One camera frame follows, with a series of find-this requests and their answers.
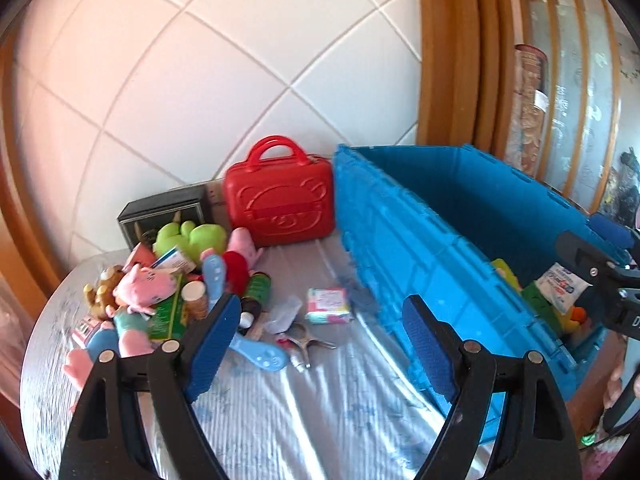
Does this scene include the pink sanitary pad pack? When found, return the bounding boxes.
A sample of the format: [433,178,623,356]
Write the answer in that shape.
[305,287,352,324]

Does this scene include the white wet wipes pack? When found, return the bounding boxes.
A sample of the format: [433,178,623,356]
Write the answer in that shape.
[535,263,590,315]

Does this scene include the pig plush blue shirt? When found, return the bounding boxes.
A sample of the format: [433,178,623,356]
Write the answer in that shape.
[63,309,153,392]

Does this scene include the green rectangular box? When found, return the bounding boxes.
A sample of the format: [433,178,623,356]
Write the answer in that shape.
[148,274,189,344]

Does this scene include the brown teddy bear plush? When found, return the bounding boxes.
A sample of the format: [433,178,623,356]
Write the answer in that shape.
[84,266,125,321]

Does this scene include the pink pig plush glasses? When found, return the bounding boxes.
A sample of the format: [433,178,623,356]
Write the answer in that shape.
[114,263,178,315]

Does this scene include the blue plastic storage crate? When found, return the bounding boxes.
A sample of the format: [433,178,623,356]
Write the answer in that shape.
[333,145,630,434]

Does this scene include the rolled patterned carpet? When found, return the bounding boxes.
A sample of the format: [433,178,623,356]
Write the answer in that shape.
[504,44,549,177]

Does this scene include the white blue medicine box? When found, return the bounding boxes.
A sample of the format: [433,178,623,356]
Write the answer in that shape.
[151,247,196,274]

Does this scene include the blue plastic tongs toy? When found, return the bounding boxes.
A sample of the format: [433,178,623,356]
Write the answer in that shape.
[201,248,288,372]

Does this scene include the brown bottle green label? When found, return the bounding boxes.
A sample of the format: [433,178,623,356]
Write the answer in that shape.
[239,272,271,333]

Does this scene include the green frog plush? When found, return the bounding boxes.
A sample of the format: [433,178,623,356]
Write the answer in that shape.
[153,221,228,264]

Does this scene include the pig plush red dress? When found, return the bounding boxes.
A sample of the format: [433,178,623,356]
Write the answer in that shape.
[221,228,264,297]

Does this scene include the black gift box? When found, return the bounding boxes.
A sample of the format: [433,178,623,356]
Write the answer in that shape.
[117,184,214,249]

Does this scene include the red bear mini suitcase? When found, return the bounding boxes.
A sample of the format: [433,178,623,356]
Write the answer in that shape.
[222,136,335,247]

